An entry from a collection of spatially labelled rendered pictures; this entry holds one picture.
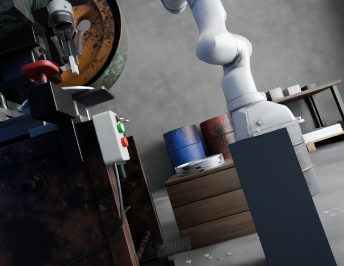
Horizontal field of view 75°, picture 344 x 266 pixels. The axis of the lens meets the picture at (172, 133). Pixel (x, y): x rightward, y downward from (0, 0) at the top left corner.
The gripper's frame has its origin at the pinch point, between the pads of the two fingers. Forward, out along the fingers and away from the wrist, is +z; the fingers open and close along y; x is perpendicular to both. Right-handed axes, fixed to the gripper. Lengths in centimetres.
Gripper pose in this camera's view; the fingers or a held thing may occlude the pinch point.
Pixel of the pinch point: (74, 65)
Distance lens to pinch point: 99.3
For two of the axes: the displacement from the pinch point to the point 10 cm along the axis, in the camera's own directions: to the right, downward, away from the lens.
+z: 2.7, 9.6, -1.1
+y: 9.6, -2.7, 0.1
